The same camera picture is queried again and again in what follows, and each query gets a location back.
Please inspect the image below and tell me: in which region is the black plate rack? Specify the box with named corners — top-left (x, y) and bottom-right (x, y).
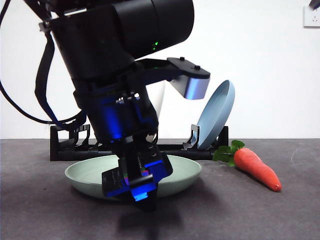
top-left (49, 124), bottom-right (230, 162)

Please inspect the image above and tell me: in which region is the white wall socket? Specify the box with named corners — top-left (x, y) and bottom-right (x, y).
top-left (303, 5), bottom-right (320, 28)

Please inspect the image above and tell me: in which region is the blue plate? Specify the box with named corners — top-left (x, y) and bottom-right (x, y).
top-left (196, 79), bottom-right (236, 151)

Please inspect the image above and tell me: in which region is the orange carrot with green leaves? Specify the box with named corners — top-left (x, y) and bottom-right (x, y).
top-left (212, 139), bottom-right (283, 193)

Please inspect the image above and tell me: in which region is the beige plate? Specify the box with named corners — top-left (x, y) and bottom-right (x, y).
top-left (146, 81), bottom-right (167, 121)

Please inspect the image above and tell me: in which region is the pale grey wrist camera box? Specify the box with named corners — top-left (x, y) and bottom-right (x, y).
top-left (166, 56), bottom-right (211, 101)

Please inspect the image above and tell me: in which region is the thin black cable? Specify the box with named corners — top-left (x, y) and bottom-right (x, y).
top-left (0, 0), bottom-right (87, 126)

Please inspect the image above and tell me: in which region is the wide black cable sleeve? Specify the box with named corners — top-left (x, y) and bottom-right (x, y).
top-left (34, 31), bottom-right (87, 131)

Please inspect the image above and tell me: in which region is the green plate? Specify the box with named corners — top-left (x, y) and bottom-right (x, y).
top-left (64, 154), bottom-right (203, 201)

